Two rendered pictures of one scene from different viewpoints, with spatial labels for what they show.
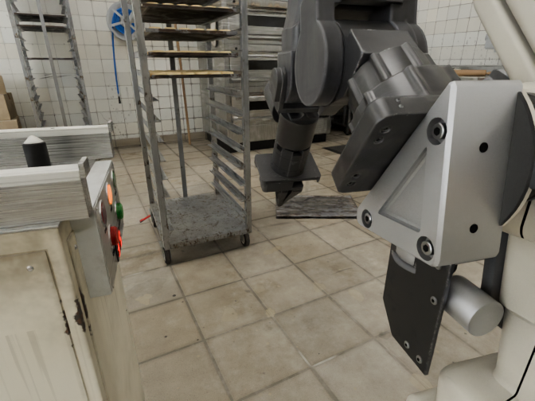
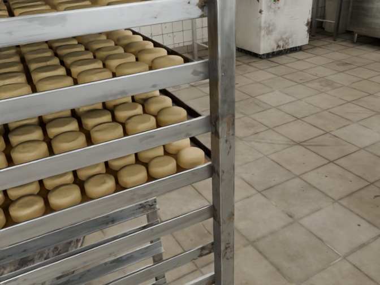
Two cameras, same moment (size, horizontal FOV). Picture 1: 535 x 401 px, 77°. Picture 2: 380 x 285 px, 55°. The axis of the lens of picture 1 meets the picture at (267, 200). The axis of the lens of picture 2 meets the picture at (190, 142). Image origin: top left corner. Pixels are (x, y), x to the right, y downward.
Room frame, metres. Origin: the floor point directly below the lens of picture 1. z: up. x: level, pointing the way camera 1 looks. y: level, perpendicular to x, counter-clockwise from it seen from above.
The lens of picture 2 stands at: (1.59, 1.04, 1.31)
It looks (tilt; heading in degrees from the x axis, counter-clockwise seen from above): 29 degrees down; 269
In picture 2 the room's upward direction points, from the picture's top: 3 degrees counter-clockwise
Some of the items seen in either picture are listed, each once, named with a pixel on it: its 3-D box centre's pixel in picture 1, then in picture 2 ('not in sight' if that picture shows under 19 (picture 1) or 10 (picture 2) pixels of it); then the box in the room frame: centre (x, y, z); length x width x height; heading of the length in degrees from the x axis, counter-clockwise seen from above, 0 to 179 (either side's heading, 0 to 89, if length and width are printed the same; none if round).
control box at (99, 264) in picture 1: (103, 219); not in sight; (0.51, 0.28, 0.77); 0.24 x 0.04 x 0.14; 18
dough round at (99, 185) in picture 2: not in sight; (100, 185); (1.73, 0.54, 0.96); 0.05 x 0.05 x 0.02
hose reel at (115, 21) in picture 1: (130, 54); not in sight; (4.38, 1.64, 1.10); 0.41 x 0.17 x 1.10; 117
